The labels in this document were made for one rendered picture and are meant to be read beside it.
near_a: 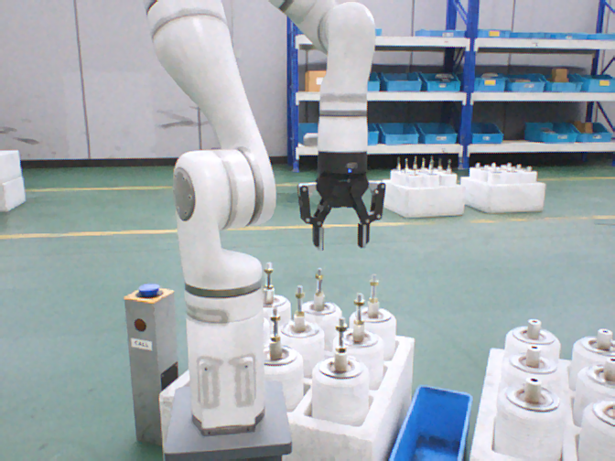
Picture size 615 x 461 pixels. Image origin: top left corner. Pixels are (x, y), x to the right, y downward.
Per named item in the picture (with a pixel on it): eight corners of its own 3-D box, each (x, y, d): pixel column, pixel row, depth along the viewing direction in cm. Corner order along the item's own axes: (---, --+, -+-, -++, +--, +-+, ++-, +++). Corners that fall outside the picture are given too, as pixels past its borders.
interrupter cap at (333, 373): (328, 384, 84) (328, 380, 84) (311, 362, 91) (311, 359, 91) (371, 376, 87) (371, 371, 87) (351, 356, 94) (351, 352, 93)
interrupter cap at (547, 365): (557, 380, 85) (557, 376, 85) (507, 370, 88) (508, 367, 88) (555, 359, 92) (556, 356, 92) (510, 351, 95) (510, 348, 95)
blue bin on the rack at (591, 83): (560, 93, 615) (562, 74, 610) (590, 93, 619) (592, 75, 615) (587, 92, 567) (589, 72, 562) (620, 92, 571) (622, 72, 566)
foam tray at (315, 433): (370, 538, 85) (373, 440, 81) (164, 480, 98) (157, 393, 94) (410, 411, 121) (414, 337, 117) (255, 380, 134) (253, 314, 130)
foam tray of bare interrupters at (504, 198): (543, 211, 344) (545, 183, 340) (487, 213, 337) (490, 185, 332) (509, 200, 381) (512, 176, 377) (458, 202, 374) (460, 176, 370)
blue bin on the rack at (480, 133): (451, 141, 609) (452, 123, 604) (482, 141, 615) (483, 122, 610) (470, 144, 561) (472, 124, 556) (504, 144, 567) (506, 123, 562)
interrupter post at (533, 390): (540, 405, 78) (543, 385, 77) (523, 402, 79) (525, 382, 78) (540, 397, 80) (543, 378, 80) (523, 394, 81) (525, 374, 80)
